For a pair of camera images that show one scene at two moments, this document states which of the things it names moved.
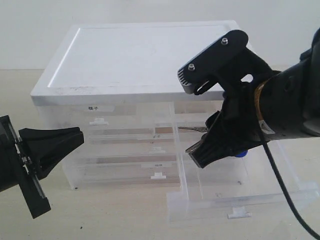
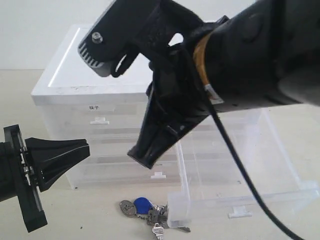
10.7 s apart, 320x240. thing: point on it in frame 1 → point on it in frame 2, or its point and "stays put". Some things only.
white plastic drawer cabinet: [118, 82] stays put
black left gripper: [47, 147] → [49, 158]
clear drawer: [125, 120] stays put
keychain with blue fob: [204, 129] → [156, 215]
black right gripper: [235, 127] → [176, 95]
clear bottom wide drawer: [124, 173] stays put
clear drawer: [243, 186] stays put
